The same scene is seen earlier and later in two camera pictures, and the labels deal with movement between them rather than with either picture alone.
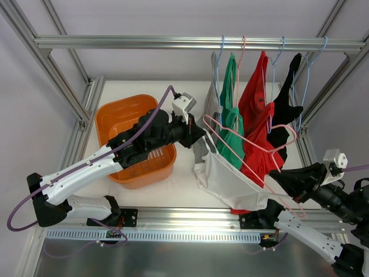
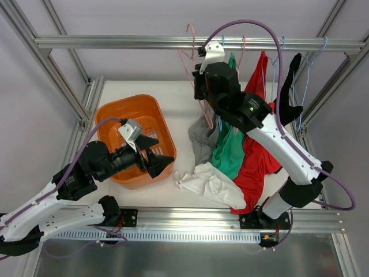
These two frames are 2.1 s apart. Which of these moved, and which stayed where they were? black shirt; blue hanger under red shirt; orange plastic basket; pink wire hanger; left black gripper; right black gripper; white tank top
Moved: left black gripper; right black gripper; white tank top; pink wire hanger
Stayed: orange plastic basket; black shirt; blue hanger under red shirt
